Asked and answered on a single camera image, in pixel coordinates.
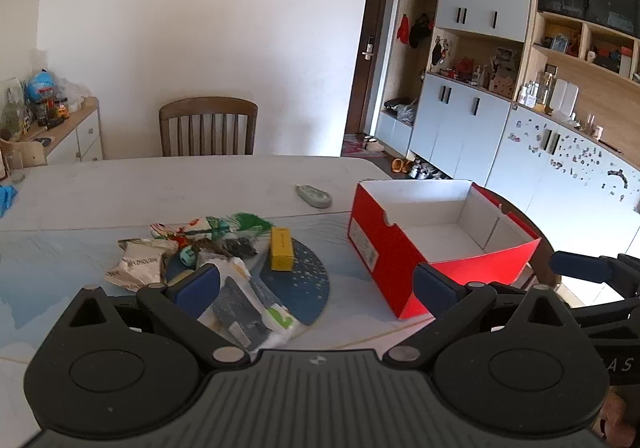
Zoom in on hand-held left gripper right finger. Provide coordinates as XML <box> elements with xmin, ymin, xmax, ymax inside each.
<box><xmin>382</xmin><ymin>263</ymin><xmax>576</xmax><ymax>373</ymax></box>

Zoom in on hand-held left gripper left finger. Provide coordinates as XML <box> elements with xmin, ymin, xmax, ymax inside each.
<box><xmin>65</xmin><ymin>264</ymin><xmax>251</xmax><ymax>370</ymax></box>

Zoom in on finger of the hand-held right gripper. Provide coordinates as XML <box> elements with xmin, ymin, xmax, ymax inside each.
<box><xmin>548</xmin><ymin>250</ymin><xmax>640</xmax><ymax>301</ymax></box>
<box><xmin>567</xmin><ymin>295</ymin><xmax>640</xmax><ymax>329</ymax></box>

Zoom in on grey and white packet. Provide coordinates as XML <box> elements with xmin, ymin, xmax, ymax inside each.
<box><xmin>197</xmin><ymin>253</ymin><xmax>301</xmax><ymax>354</ymax></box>

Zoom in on crinkled white snack packet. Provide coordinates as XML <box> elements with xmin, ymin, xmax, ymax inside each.
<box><xmin>104</xmin><ymin>238</ymin><xmax>179</xmax><ymax>292</ymax></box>

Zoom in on red cardboard shoebox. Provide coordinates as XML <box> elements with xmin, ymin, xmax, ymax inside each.
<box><xmin>347</xmin><ymin>179</ymin><xmax>542</xmax><ymax>320</ymax></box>

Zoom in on small yellow box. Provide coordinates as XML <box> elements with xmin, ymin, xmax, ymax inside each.
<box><xmin>270</xmin><ymin>227</ymin><xmax>294</xmax><ymax>272</ymax></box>

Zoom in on person's right hand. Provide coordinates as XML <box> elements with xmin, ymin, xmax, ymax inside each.
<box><xmin>597</xmin><ymin>388</ymin><xmax>640</xmax><ymax>445</ymax></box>

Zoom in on row of shoes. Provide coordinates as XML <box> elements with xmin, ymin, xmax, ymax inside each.
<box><xmin>407</xmin><ymin>160</ymin><xmax>451</xmax><ymax>180</ymax></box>

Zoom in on slatted wooden chair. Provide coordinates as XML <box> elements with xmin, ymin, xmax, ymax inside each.
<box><xmin>159</xmin><ymin>97</ymin><xmax>259</xmax><ymax>158</ymax></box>

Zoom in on red patterned rug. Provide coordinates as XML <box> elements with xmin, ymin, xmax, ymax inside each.
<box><xmin>341</xmin><ymin>133</ymin><xmax>386</xmax><ymax>158</ymax></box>

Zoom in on group of small bottles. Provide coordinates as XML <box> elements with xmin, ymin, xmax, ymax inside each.
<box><xmin>517</xmin><ymin>72</ymin><xmax>556</xmax><ymax>111</ymax></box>

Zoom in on white sideboard with wooden top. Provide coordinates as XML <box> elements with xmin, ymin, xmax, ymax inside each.
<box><xmin>22</xmin><ymin>97</ymin><xmax>104</xmax><ymax>165</ymax></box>

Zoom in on brown cardboard box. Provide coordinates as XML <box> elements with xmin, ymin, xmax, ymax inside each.
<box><xmin>487</xmin><ymin>74</ymin><xmax>516</xmax><ymax>101</ymax></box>

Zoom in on blue cloth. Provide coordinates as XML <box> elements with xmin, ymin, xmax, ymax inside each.
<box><xmin>0</xmin><ymin>185</ymin><xmax>19</xmax><ymax>219</ymax></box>

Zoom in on dark brown door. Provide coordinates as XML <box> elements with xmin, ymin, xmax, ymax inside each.
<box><xmin>344</xmin><ymin>0</ymin><xmax>399</xmax><ymax>136</ymax></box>

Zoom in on small toys on sideboard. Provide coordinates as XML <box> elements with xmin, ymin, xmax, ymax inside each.
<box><xmin>30</xmin><ymin>98</ymin><xmax>72</xmax><ymax>130</ymax></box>

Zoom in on clear plastic bag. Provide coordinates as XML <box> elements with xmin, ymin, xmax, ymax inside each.
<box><xmin>55</xmin><ymin>77</ymin><xmax>87</xmax><ymax>111</ymax></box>

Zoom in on blue globe toy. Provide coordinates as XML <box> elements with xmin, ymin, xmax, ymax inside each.
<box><xmin>25</xmin><ymin>70</ymin><xmax>56</xmax><ymax>104</ymax></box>

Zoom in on black hanging bag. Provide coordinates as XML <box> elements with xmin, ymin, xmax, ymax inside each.
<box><xmin>409</xmin><ymin>13</ymin><xmax>435</xmax><ymax>49</ymax></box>

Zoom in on large white wall cabinet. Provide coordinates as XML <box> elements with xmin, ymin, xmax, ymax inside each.
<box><xmin>375</xmin><ymin>0</ymin><xmax>640</xmax><ymax>239</ymax></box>

